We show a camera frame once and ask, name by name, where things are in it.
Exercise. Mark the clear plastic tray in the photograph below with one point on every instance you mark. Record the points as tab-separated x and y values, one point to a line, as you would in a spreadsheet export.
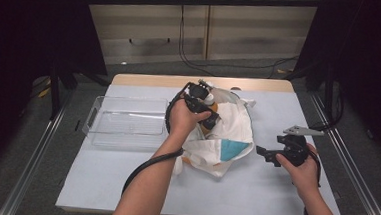
127	120

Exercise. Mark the white printed tote bag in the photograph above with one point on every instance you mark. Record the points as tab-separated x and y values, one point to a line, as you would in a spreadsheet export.
230	140

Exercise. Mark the metal floor rail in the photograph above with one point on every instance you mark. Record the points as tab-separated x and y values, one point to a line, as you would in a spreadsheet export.
358	178
31	164

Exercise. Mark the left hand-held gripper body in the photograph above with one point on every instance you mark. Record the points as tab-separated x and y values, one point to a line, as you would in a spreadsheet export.
197	99

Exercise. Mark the person's right hand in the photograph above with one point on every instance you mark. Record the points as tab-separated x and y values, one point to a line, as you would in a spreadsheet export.
302	177

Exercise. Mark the black curtain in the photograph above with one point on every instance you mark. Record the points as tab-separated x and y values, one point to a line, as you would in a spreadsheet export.
22	43
368	65

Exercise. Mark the white table mat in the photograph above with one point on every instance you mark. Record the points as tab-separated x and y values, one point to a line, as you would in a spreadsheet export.
256	191

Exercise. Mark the beige cabinet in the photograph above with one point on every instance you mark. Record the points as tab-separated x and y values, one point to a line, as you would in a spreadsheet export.
249	34

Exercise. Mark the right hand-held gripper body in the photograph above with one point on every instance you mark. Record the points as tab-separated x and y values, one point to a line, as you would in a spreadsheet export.
294	145

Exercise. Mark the black stand leg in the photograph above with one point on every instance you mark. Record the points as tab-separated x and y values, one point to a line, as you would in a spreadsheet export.
328	96
55	92

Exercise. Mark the black horizontal bar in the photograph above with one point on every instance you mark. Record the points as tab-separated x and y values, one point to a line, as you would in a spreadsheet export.
201	1

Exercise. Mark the person's left hand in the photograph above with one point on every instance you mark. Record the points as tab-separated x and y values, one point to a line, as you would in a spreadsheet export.
184	120

